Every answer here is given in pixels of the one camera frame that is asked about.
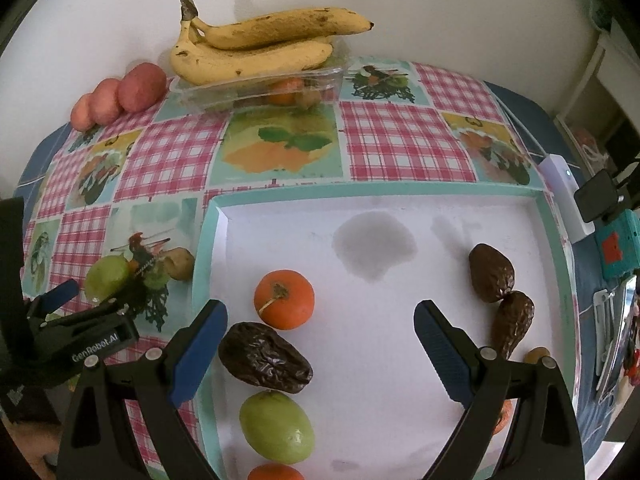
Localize silver metal tool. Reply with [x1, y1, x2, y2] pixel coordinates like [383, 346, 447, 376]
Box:
[592, 289, 618, 403]

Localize black plug adapter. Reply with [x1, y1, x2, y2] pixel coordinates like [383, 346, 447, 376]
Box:
[574, 160, 640, 223]

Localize white tray with teal rim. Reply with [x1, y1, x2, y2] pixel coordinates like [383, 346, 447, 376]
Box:
[192, 182, 581, 480]

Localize colourful printed packet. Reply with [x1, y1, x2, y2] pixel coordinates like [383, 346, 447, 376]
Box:
[617, 280, 640, 386]

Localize teal box with red mark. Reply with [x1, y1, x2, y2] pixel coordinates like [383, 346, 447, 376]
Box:
[595, 210, 640, 281]

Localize pink checkered printed tablecloth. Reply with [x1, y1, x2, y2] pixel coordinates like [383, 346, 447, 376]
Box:
[22, 60, 556, 480]

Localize brown date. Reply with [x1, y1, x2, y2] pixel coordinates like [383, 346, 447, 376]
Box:
[468, 243, 516, 304]
[489, 290, 536, 361]

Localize white cable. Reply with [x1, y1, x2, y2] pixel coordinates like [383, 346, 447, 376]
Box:
[492, 85, 548, 161]

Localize orange tangerine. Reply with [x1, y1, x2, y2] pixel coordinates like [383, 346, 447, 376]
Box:
[253, 270, 316, 331]
[492, 399, 513, 436]
[246, 464, 306, 480]
[267, 77, 307, 107]

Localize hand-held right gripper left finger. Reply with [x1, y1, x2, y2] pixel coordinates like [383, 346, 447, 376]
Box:
[55, 299, 229, 480]

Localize brown wrinkled avocado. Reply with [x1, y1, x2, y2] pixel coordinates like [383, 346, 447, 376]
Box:
[218, 321, 314, 395]

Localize yellow banana bunch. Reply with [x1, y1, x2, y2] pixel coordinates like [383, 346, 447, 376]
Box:
[170, 0, 376, 87]

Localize white furniture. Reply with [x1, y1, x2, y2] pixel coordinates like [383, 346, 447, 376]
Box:
[552, 30, 640, 161]

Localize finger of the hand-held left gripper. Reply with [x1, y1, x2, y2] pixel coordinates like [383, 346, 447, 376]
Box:
[42, 297, 135, 334]
[25, 279, 82, 320]

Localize clear plastic container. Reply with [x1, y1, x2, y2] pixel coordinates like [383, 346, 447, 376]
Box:
[169, 66, 346, 113]

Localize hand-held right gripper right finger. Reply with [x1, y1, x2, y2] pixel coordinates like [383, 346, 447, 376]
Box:
[413, 299, 586, 480]

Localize white power strip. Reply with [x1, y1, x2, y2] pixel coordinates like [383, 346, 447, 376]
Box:
[539, 154, 596, 245]

